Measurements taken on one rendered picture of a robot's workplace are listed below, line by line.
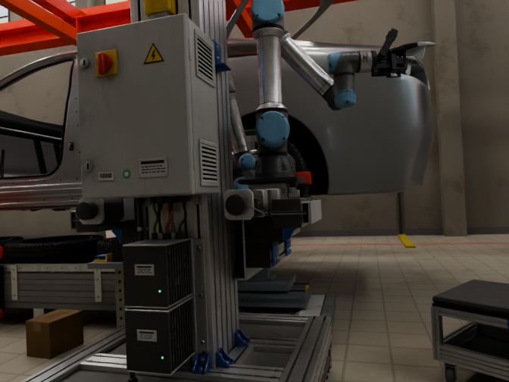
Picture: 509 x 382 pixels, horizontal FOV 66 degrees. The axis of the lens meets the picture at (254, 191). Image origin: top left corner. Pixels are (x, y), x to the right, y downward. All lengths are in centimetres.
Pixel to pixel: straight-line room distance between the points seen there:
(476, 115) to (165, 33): 666
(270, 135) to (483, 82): 641
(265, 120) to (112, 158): 53
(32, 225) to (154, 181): 921
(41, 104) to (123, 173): 915
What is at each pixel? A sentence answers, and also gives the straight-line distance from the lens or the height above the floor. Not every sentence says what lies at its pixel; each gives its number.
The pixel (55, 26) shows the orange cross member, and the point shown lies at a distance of 492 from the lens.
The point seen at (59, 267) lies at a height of 37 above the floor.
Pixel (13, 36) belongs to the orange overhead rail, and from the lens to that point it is 683.
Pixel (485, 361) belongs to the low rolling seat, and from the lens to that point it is 170.
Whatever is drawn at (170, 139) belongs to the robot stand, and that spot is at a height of 91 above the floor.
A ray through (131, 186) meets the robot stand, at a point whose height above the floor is 79.
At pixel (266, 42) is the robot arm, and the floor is 128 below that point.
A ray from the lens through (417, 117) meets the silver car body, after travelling 260.
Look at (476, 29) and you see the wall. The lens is 781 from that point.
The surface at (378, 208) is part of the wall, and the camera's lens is 715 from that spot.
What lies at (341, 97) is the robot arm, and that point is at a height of 108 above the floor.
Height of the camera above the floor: 75
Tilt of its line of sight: 1 degrees up
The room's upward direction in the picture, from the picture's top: 2 degrees counter-clockwise
